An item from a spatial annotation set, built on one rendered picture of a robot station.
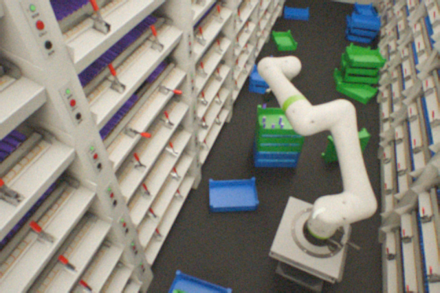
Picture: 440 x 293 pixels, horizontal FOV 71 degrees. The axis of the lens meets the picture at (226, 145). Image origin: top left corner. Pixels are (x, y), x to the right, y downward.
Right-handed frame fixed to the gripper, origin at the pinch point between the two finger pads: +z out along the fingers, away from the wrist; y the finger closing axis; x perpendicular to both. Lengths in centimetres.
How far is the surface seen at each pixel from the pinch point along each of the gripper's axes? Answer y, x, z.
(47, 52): -106, -10, -101
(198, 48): -43, 25, -35
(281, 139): 1.6, -25.5, 11.9
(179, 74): -60, 10, -42
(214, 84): -24.3, 23.9, 7.2
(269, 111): 5.3, -3.6, 13.6
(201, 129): -41.9, 2.5, 18.6
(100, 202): -109, -33, -55
